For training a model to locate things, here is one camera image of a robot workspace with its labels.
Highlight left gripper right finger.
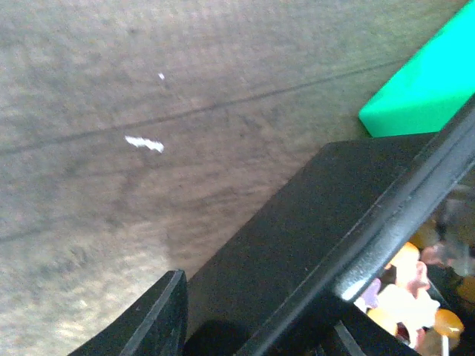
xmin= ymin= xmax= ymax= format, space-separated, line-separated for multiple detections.
xmin=320 ymin=316 xmax=419 ymax=356

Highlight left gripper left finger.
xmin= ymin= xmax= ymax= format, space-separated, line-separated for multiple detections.
xmin=71 ymin=270 xmax=188 ymax=356

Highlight black candy bin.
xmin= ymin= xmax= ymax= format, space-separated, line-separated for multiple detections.
xmin=183 ymin=104 xmax=474 ymax=355

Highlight green candy bin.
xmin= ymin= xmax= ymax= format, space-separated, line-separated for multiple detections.
xmin=358 ymin=1 xmax=474 ymax=137

